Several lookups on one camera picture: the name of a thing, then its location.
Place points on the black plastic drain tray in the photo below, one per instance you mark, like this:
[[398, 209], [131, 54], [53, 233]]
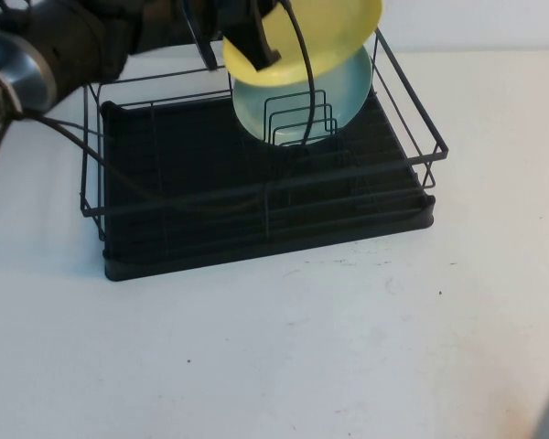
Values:
[[256, 256]]

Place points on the yellow round plate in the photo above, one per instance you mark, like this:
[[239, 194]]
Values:
[[334, 41]]

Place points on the pale green round plate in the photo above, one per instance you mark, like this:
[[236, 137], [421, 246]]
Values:
[[343, 100]]

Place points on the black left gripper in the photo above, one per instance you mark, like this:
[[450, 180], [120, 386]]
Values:
[[164, 23]]

